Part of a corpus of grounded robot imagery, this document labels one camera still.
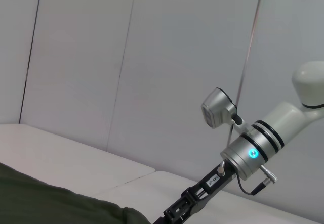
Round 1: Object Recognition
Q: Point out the dark green shirt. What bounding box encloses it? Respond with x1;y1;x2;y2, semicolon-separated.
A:
0;162;152;224

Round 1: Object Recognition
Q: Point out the right arm cable with connector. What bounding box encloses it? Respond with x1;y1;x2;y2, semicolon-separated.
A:
236;164;279;196

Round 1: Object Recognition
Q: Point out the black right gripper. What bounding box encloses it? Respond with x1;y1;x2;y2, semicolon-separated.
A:
151;160;238;224

